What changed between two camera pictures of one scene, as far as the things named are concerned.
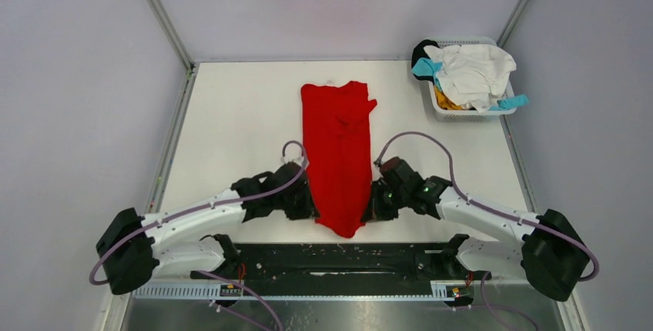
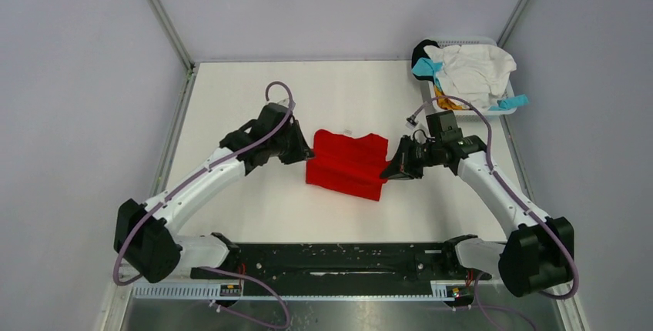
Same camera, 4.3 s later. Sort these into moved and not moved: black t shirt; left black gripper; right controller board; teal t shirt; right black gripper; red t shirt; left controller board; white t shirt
Moved: left black gripper; right black gripper; red t shirt
Not moved: black t shirt; white t shirt; teal t shirt; right controller board; left controller board
